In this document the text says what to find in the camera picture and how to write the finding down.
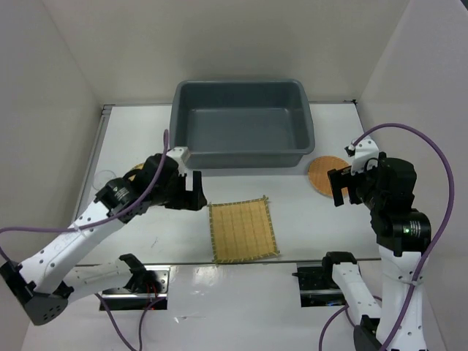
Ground round orange woven tray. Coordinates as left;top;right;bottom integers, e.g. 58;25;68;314
307;156;349;197

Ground round green-rimmed bamboo tray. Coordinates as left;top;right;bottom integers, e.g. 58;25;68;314
124;163;143;181

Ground rectangular bamboo mat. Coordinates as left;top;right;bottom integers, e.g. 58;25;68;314
208;196;279;264

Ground clear plastic cup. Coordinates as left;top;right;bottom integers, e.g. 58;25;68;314
92;170;116;191

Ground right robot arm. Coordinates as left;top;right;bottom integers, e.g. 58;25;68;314
320;153;431;350

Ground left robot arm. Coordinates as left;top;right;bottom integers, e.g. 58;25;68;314
1;147;207;325

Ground grey plastic bin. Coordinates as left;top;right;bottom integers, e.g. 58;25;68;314
170;79;315;170

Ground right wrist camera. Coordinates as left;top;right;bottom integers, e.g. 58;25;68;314
344;137;380;176

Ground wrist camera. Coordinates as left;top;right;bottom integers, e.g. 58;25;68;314
344;137;380;176
166;147;191;174

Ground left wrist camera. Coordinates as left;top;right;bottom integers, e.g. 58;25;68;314
166;147;191;174

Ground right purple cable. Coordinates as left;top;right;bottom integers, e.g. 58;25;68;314
320;123;456;351

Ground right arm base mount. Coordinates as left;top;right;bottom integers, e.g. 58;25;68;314
292;262;346;308

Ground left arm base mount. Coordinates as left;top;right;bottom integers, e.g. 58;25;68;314
100;265;170;312

